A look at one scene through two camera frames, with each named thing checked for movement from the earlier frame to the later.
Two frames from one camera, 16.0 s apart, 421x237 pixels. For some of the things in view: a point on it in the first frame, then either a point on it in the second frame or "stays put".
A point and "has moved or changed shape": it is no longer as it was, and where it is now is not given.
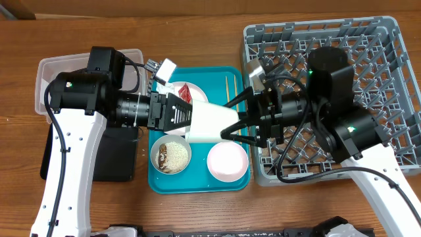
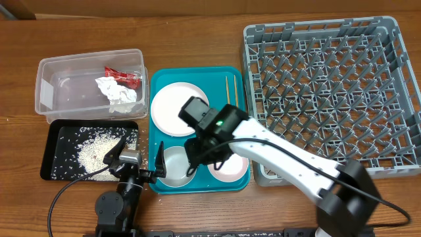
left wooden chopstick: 227,89 stays put
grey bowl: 170,154 has moved or changed shape
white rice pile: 177,157 → 97,143
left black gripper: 164,122 → 160,170
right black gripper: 261,112 → 195,147
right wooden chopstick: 235,87 stays put
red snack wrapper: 185,93 has moved or changed shape
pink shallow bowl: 227,162 stays put
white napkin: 162,89 has moved or changed shape
